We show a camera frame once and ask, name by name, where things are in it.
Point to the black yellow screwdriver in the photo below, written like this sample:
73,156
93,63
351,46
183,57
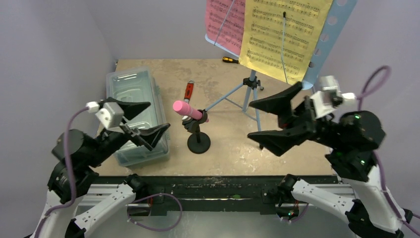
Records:
230,60

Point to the yellow sheet music page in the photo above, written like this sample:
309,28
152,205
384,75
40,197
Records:
280,36

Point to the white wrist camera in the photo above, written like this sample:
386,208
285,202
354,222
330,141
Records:
329,97
110,115

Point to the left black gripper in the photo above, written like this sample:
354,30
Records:
151,135

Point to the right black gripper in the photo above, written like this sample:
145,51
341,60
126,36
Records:
305,116

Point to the blue perforated music stand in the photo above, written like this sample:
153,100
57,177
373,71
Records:
337,17

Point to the black microphone stand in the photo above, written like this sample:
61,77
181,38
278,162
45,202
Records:
198,142

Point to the pink sheet music page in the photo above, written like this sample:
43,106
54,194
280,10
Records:
224,23

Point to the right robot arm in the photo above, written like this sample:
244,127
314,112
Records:
353,141

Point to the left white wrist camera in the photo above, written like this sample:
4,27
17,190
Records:
110,115

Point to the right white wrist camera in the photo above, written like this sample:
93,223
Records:
329,97

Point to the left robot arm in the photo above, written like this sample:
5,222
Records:
78,155

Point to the clear plastic storage box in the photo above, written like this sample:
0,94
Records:
138,85

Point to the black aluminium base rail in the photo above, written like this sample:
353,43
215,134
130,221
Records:
210,193

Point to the red handled adjustable wrench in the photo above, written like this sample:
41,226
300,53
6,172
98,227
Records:
188,91

